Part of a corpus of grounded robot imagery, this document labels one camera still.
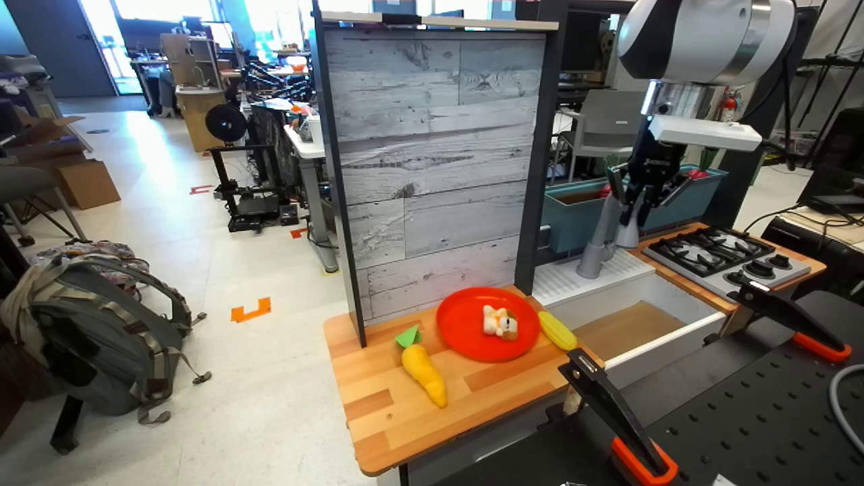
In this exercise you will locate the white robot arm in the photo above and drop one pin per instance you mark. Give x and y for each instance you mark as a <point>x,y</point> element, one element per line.
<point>703,43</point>

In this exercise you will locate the black equipment stand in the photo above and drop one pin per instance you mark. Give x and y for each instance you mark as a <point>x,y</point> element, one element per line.
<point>244,178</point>

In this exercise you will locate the grey desk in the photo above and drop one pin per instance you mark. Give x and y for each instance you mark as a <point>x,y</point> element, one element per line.
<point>312,163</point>

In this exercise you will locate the wooden toy kitchen counter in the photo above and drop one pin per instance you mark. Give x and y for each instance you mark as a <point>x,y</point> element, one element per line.
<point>387,414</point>

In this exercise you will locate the small cardboard box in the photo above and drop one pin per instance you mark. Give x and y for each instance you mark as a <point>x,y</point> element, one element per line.
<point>87,185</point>

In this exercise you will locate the yellow toy carrot green leaf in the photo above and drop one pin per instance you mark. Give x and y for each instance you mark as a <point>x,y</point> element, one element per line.
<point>425,367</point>

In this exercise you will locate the orange round plate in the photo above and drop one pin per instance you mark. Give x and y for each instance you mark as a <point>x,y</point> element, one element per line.
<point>462,327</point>

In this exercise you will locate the grey wood-print panel black frame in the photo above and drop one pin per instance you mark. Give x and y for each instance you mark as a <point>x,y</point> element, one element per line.
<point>433,178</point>

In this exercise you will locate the grey chair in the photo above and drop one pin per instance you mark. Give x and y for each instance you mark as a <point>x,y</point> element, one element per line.
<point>609,122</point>

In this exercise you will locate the small brown white toy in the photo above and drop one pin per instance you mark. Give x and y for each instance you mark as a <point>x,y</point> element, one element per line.
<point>501,321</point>

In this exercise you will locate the yellow toy corn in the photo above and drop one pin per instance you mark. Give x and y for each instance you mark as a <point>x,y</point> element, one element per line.
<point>558,329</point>

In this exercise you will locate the grey toy tap nozzle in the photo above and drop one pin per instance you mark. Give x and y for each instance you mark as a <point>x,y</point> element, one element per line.
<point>596,252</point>

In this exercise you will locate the toy stove top black burners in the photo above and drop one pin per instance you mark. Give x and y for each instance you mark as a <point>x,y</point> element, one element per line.
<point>712,252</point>

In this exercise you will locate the grey backpack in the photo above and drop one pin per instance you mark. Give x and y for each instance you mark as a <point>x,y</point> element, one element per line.
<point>98,333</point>

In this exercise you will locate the wooden cabinet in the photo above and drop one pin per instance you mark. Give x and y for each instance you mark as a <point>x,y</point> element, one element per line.
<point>192,90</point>

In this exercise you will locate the teal box backsplash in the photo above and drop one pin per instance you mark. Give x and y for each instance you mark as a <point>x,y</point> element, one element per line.
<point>568,217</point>

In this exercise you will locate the white toy sink basin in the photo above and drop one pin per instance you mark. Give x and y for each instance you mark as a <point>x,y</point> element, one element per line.
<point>631,327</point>

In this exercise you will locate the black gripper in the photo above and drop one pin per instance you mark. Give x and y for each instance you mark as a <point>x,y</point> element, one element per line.
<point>657,171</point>

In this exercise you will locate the black monitor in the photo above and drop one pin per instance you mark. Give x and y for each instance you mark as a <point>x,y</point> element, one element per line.
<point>838,163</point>

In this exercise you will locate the orange floor marker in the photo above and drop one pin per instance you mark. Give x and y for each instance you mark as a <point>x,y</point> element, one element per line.
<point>253,311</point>

